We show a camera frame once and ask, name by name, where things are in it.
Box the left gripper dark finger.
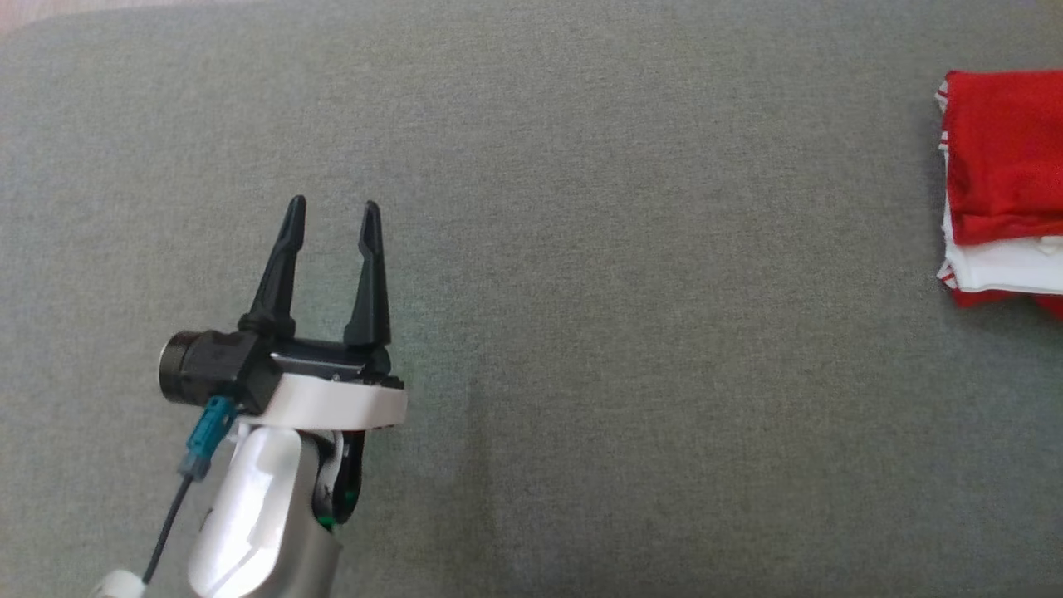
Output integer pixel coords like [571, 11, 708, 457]
[343, 200, 393, 352]
[238, 194, 306, 336]

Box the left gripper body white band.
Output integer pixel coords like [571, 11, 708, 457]
[239, 339, 409, 431]

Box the red basketball shorts white trim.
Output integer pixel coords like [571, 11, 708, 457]
[949, 287, 1063, 321]

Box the red basketball jersey number 23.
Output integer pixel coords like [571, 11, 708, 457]
[936, 70, 1063, 297]

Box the grey fabric sofa seat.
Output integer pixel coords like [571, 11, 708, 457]
[0, 0, 1063, 598]

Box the left arm cable teal plug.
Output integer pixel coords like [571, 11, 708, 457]
[141, 396, 239, 584]

